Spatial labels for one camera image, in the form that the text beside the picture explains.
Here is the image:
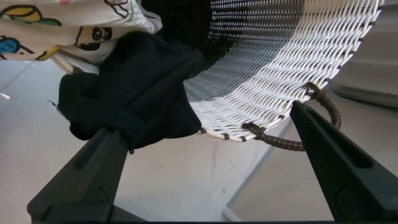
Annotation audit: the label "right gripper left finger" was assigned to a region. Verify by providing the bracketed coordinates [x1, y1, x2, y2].
[27, 126, 147, 223]

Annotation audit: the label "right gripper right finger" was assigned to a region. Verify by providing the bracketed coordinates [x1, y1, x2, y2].
[289, 100, 398, 222]

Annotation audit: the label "black short-sleeved shirt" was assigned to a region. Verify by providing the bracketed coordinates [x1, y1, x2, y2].
[57, 30, 206, 151]

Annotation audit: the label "cream printed shorts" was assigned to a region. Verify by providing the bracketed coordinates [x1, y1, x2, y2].
[0, 0, 163, 75]

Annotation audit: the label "white laundry basket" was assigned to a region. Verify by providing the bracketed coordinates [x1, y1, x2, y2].
[141, 0, 385, 152]

